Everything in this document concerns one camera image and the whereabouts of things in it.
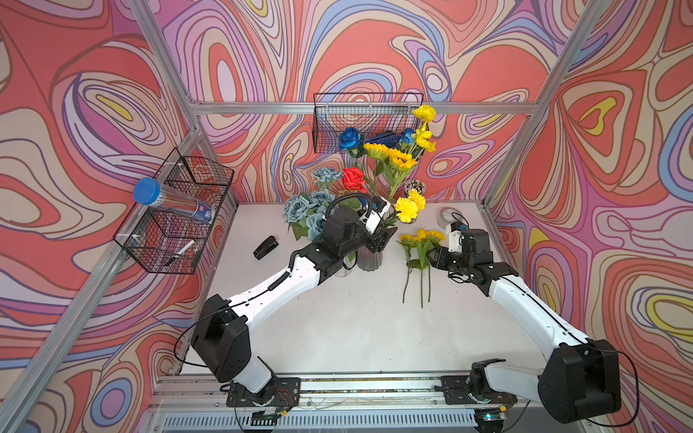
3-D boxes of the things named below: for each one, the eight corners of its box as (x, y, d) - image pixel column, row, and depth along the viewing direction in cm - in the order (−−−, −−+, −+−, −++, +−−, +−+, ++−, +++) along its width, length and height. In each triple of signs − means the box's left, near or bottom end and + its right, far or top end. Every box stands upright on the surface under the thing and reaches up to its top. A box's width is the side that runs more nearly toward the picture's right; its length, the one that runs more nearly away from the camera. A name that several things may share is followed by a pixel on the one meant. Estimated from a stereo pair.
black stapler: (255, 258, 105) (252, 251, 102) (274, 241, 111) (271, 234, 107) (262, 262, 104) (259, 256, 100) (280, 245, 109) (278, 238, 106)
